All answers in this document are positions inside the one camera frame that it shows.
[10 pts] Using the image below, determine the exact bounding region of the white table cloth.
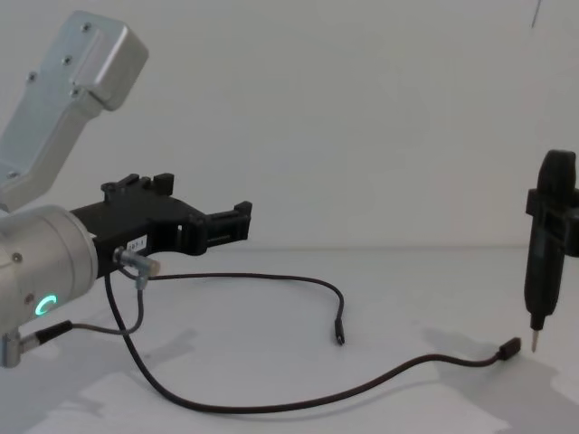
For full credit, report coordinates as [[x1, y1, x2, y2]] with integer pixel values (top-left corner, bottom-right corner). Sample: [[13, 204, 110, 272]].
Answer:
[[0, 246, 579, 434]]

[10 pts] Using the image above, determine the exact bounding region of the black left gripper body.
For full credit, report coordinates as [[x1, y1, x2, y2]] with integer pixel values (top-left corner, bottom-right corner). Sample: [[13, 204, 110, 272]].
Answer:
[[67, 173, 196, 279]]

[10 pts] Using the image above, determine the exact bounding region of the dark cable with two plugs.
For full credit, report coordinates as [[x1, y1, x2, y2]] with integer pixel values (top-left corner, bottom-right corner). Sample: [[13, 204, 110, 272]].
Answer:
[[103, 269, 523, 403]]

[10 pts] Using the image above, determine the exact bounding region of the black electric screwdriver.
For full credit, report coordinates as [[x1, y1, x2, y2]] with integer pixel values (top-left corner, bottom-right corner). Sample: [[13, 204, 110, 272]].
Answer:
[[524, 148, 579, 354]]

